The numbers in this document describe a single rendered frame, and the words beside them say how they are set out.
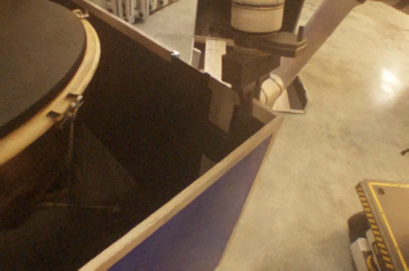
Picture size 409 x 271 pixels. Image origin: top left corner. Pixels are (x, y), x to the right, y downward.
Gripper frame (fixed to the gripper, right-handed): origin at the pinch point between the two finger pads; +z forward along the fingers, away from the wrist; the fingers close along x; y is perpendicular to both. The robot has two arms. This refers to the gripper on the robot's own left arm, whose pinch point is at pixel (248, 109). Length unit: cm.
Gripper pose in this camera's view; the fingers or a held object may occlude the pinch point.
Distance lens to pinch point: 56.5
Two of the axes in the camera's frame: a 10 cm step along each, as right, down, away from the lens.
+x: -6.9, 4.2, -5.9
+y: -7.3, -3.8, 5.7
